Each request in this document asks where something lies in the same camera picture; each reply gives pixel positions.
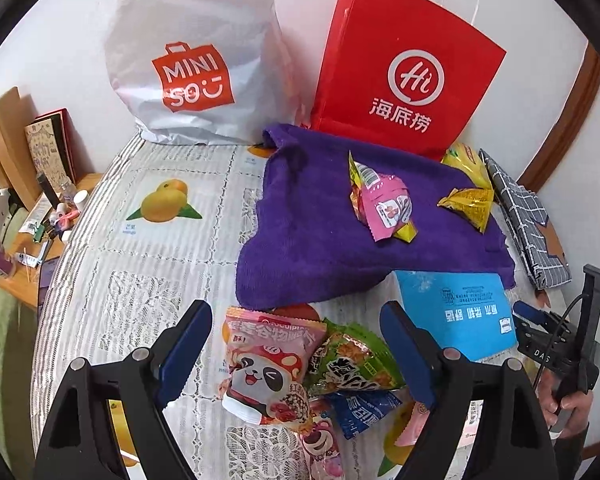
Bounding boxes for pink panda snack packet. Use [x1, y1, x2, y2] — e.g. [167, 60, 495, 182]
[221, 306, 328, 426]

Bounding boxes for person's right hand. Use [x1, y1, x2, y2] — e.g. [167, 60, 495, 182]
[537, 374, 589, 437]

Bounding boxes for green snack packet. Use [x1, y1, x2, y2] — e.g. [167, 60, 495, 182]
[302, 317, 406, 398]

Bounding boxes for brown wooden door frame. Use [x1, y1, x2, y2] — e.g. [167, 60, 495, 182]
[520, 42, 600, 196]

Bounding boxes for pink yellow-edged snack packet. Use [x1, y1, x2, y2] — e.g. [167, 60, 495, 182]
[348, 151, 418, 244]

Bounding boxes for grey checked cloth pouch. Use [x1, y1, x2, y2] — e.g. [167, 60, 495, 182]
[479, 149, 572, 291]

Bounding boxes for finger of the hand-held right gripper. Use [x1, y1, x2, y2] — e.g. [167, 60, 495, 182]
[512, 300, 557, 332]
[517, 326, 572, 368]

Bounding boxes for blue snack packet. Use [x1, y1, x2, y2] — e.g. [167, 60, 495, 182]
[325, 390, 406, 441]

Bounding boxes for pink bear candy stick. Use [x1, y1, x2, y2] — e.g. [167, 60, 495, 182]
[297, 395, 343, 480]

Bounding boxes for yellow triangular snack packet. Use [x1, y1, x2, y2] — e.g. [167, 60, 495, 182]
[437, 186, 496, 234]

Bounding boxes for red paper shopping bag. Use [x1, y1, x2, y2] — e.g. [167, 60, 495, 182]
[310, 0, 507, 162]

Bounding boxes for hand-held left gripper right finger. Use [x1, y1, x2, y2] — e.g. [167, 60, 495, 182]
[379, 301, 558, 480]

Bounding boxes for blue tissue pack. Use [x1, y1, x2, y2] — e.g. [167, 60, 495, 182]
[391, 270, 521, 363]

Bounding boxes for green bedding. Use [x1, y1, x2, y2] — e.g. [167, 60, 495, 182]
[0, 205, 42, 461]

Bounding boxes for wooden side desk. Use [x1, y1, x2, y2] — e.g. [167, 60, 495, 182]
[0, 172, 103, 311]

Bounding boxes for person's right forearm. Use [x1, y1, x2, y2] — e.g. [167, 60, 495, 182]
[550, 422, 592, 480]

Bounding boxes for purple towel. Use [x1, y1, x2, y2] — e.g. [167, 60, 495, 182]
[236, 122, 517, 311]

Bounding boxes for white plastic shopping bag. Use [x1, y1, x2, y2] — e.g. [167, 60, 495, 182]
[104, 0, 293, 147]

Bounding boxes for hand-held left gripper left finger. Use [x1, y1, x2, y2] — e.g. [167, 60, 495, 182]
[34, 299, 213, 480]

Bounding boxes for wooden boards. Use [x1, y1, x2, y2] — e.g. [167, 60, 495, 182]
[0, 86, 41, 211]

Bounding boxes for patterned notebook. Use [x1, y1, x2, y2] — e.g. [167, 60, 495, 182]
[24, 112, 76, 196]

